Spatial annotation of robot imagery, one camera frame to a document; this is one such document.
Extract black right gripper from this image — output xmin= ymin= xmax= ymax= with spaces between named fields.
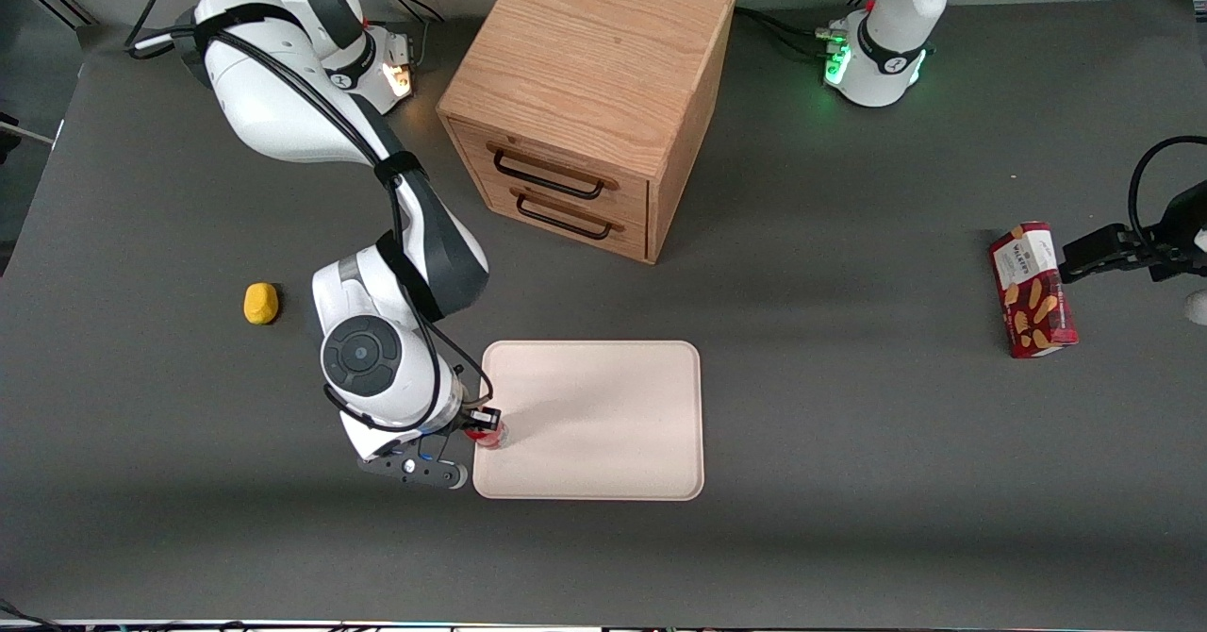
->
xmin=449 ymin=404 xmax=504 ymax=444

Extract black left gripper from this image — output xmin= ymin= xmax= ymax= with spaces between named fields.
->
xmin=1059 ymin=182 xmax=1207 ymax=286

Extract cream rectangular tray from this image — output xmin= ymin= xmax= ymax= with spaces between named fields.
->
xmin=471 ymin=340 xmax=706 ymax=502

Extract red cookie box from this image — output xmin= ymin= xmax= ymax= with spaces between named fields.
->
xmin=988 ymin=221 xmax=1080 ymax=360

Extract yellow lemon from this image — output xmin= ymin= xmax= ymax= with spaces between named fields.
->
xmin=243 ymin=281 xmax=281 ymax=325

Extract dark grey table mat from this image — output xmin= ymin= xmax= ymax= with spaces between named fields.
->
xmin=0 ymin=0 xmax=1207 ymax=625

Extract wooden two-drawer cabinet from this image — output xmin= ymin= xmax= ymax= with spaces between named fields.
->
xmin=436 ymin=0 xmax=737 ymax=266

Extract black looped gripper cable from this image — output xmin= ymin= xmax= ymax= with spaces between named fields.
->
xmin=1128 ymin=136 xmax=1207 ymax=248

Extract short black drawer handle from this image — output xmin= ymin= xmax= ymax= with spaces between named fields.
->
xmin=510 ymin=189 xmax=626 ymax=241

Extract long black drawer handle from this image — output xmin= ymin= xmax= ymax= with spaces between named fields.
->
xmin=487 ymin=141 xmax=620 ymax=201

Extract black left base cables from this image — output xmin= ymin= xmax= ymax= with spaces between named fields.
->
xmin=734 ymin=0 xmax=883 ymax=59

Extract black base cables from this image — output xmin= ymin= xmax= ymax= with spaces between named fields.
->
xmin=734 ymin=0 xmax=883 ymax=59
xmin=355 ymin=0 xmax=451 ymax=75

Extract black right base cables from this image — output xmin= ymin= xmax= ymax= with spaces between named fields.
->
xmin=355 ymin=0 xmax=451 ymax=75

